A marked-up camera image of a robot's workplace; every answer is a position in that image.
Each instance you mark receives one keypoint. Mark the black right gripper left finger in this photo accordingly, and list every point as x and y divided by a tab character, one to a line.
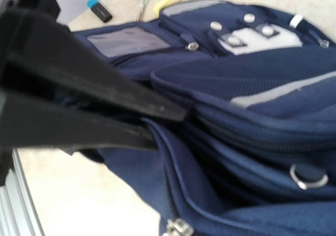
32	123

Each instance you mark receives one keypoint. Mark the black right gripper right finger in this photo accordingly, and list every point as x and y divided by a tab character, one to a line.
40	57

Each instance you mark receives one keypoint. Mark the navy blue student backpack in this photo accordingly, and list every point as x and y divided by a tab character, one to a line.
256	152

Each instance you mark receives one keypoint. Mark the black blue marker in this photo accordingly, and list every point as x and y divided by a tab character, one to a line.
99	10

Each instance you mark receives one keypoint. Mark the clear ballpoint pen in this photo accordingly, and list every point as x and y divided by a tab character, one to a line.
140	9

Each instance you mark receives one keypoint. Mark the aluminium front rail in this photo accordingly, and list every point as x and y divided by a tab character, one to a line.
18	213

